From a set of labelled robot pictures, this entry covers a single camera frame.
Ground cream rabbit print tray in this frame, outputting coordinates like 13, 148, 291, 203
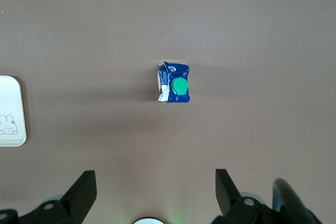
0, 75, 28, 147

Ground blue milk carton green cap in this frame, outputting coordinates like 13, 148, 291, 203
156, 61, 191, 104

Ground brown table mat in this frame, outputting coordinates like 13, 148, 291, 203
0, 0, 336, 224

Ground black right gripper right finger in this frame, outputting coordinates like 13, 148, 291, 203
212, 168, 279, 224

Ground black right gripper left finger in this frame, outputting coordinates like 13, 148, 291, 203
17, 169, 98, 224

